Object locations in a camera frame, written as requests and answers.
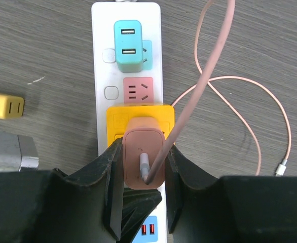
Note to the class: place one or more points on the white power strip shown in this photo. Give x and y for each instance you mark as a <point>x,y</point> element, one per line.
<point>112,86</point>

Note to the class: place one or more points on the white usb charger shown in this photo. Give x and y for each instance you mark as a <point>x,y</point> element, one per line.
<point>17,153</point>

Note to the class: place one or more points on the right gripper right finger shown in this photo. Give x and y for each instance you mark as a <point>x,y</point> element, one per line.
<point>203,208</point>

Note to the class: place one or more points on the yellow cube socket adapter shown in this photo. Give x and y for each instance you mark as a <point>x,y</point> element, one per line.
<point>118,117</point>

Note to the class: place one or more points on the small yellow usb charger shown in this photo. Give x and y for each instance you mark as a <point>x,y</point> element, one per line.
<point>11,106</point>

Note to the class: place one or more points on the teal plug adapter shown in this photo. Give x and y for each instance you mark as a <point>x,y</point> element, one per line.
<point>128,45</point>

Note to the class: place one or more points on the pink charger plug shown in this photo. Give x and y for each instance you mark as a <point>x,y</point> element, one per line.
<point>141,143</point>

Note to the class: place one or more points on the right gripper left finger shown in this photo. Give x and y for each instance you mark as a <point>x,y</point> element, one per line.
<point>47,206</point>

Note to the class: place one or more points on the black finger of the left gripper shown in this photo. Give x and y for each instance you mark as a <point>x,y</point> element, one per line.
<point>138,225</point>

